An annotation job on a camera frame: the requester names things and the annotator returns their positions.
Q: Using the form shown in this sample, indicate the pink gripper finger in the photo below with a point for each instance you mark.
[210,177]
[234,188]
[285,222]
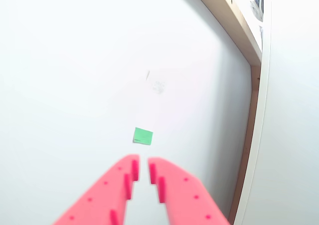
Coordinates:
[99,197]
[182,197]

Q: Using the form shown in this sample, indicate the green sticky note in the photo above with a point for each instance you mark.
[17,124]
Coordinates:
[143,136]

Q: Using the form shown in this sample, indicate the white panel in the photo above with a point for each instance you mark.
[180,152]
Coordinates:
[261,110]

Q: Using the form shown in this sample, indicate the blue white bundle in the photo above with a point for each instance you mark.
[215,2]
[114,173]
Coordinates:
[258,5]

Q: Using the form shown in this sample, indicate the wooden table frame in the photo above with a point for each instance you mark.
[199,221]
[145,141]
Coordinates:
[251,110]

